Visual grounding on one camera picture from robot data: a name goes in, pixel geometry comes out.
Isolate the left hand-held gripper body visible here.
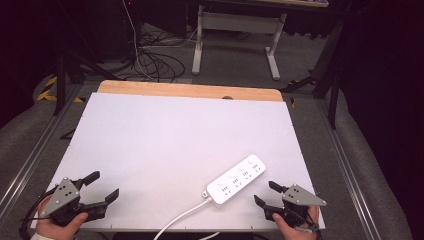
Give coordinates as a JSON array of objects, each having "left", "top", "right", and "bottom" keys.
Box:
[{"left": 39, "top": 177, "right": 109, "bottom": 228}]

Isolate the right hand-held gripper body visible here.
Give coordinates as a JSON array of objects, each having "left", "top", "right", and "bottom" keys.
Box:
[{"left": 263, "top": 183, "right": 328, "bottom": 228}]

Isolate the person's left hand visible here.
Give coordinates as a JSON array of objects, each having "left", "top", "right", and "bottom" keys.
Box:
[{"left": 35, "top": 196, "right": 90, "bottom": 240}]

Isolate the person's right hand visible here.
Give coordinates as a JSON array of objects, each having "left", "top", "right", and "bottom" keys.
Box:
[{"left": 271, "top": 205, "right": 322, "bottom": 240}]

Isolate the white power strip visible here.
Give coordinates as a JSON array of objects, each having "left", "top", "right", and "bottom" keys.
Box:
[{"left": 201, "top": 153, "right": 267, "bottom": 206}]

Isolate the white sleeve cuff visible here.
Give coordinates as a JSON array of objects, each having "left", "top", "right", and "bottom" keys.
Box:
[{"left": 30, "top": 232, "right": 56, "bottom": 240}]

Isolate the white board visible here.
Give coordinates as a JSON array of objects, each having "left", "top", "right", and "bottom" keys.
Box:
[{"left": 30, "top": 92, "right": 326, "bottom": 232}]

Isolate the black metal stand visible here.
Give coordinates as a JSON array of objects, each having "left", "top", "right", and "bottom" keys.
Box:
[
  {"left": 53, "top": 46, "right": 126, "bottom": 117},
  {"left": 279, "top": 18, "right": 346, "bottom": 130}
]

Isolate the black computer case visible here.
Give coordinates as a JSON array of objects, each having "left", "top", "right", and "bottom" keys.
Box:
[{"left": 87, "top": 0, "right": 143, "bottom": 62}]

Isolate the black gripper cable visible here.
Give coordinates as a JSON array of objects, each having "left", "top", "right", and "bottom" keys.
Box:
[
  {"left": 293, "top": 207, "right": 323, "bottom": 240},
  {"left": 19, "top": 186, "right": 58, "bottom": 240}
]

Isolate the aluminium rail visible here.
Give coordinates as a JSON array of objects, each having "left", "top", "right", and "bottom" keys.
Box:
[
  {"left": 0, "top": 82, "right": 85, "bottom": 215},
  {"left": 314, "top": 99, "right": 375, "bottom": 240}
]

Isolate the white power strip cable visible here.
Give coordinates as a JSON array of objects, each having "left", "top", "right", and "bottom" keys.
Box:
[{"left": 152, "top": 197, "right": 214, "bottom": 240}]

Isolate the black floor cable bundle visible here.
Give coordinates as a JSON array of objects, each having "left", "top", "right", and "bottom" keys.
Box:
[{"left": 131, "top": 19, "right": 201, "bottom": 84}]

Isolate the white floor cable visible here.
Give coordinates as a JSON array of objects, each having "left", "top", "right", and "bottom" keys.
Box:
[{"left": 121, "top": 0, "right": 156, "bottom": 81}]

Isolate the white metal table frame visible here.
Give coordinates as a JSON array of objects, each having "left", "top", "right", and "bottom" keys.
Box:
[{"left": 191, "top": 0, "right": 330, "bottom": 81}]

